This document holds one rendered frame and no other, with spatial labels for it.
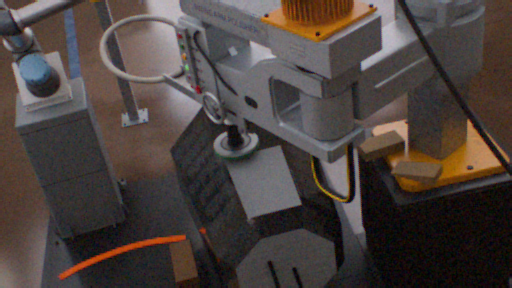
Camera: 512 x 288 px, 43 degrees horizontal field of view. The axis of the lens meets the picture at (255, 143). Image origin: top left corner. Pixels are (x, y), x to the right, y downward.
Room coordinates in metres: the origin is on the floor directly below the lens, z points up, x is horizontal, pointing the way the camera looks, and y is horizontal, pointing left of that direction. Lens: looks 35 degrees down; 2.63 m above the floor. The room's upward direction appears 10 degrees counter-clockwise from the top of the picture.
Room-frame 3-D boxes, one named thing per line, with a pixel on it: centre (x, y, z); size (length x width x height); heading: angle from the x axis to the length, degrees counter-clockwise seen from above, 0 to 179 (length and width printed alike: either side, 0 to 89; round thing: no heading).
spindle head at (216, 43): (2.52, 0.04, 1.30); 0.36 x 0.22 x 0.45; 35
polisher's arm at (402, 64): (2.29, -0.66, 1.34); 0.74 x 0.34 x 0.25; 124
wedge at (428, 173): (2.22, -0.67, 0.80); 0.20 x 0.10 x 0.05; 50
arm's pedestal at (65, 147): (3.34, 1.11, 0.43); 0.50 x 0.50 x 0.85; 10
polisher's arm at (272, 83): (2.26, -0.12, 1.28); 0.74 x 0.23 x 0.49; 35
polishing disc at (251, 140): (2.59, 0.09, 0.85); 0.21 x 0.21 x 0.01
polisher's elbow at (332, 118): (2.04, -0.28, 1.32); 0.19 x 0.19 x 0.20
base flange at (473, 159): (2.40, -0.82, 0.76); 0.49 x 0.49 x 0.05; 5
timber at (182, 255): (2.62, 0.49, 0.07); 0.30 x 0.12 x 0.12; 7
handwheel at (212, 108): (2.42, 0.12, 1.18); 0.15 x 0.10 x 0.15; 35
